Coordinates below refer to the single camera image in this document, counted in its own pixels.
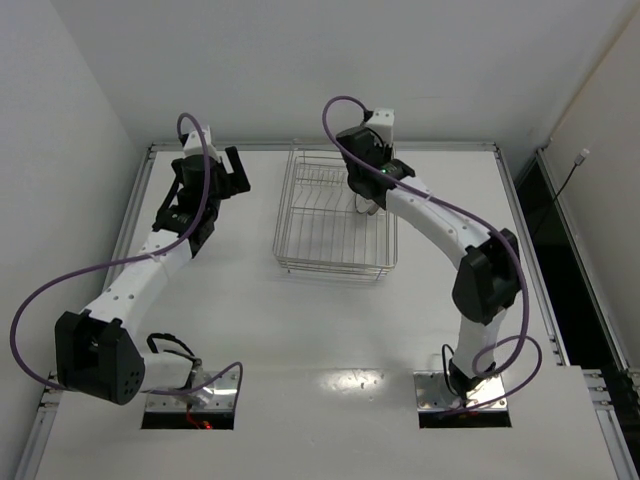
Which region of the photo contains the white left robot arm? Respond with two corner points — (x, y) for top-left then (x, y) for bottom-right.
(55, 146), (251, 405)

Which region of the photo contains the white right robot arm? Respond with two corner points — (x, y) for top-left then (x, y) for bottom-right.
(337, 126), (521, 399)

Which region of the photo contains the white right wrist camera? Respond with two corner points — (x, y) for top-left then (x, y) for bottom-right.
(364, 108), (395, 146)

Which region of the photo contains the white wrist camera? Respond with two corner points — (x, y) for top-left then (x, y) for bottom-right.
(364, 108), (395, 146)
(180, 125), (221, 162)

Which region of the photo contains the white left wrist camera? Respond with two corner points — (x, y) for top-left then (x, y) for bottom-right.
(180, 125), (221, 162)

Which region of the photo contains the silver wire dish rack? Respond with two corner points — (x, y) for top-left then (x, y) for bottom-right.
(272, 143), (398, 281)

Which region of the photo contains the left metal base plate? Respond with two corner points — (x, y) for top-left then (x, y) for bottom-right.
(145, 368), (240, 414)

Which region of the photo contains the metal base plate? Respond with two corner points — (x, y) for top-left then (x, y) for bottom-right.
(413, 370), (508, 413)
(145, 368), (240, 414)

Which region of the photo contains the black hanging usb cable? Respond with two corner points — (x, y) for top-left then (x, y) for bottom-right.
(552, 148), (590, 204)

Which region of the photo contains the aluminium table frame rail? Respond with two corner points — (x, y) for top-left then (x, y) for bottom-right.
(104, 141), (631, 374)

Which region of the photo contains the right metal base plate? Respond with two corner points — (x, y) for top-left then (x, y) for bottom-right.
(413, 370), (508, 413)

